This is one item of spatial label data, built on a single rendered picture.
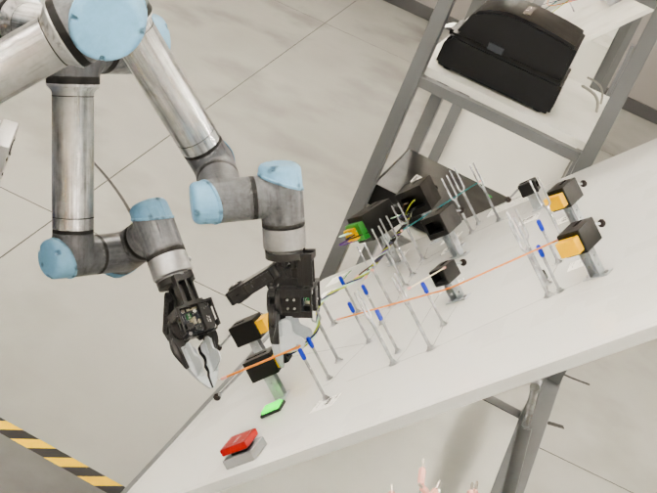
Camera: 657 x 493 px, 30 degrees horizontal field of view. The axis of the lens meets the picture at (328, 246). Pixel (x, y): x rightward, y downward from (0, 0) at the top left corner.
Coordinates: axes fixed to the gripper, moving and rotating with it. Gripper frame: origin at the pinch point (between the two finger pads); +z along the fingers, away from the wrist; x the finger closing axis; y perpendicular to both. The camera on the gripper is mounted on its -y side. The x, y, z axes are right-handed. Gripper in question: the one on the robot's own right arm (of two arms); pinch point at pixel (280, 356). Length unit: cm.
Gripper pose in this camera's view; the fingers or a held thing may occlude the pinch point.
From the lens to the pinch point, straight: 221.0
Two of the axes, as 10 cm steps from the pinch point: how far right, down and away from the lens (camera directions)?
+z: 0.5, 9.6, 2.7
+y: 9.8, 0.1, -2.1
